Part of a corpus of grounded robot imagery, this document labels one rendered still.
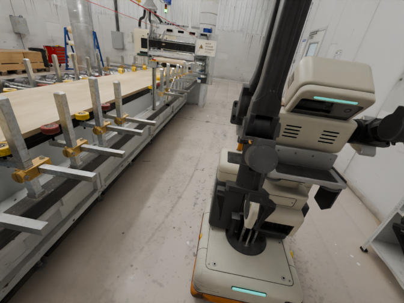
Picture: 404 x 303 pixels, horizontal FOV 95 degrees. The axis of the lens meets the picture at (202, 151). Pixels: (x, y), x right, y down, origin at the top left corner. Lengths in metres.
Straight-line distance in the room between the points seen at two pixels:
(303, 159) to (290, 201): 0.22
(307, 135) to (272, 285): 0.88
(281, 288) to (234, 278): 0.25
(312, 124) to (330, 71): 0.16
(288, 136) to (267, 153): 0.35
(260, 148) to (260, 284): 1.01
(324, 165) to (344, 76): 0.30
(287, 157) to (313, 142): 0.10
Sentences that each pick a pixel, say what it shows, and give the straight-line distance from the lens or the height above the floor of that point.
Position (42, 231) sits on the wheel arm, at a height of 0.81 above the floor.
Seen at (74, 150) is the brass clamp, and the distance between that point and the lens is 1.20.
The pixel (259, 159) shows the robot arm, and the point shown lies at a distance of 0.38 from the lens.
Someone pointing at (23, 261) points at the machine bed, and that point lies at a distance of 1.63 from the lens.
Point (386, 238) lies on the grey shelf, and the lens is 2.31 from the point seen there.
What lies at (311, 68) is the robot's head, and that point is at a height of 1.36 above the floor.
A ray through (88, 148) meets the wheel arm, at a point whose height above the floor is 0.82.
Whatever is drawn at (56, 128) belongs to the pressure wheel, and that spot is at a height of 0.90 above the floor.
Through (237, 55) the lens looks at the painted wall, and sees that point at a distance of 11.42.
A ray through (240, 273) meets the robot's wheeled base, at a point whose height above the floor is 0.28.
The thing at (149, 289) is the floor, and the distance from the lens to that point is 1.50.
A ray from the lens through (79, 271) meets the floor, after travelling 1.66.
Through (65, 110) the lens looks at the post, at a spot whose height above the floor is 1.03.
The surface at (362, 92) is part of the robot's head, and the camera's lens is 0.69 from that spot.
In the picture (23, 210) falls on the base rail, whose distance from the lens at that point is 1.08.
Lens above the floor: 1.36
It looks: 28 degrees down
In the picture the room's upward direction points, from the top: 8 degrees clockwise
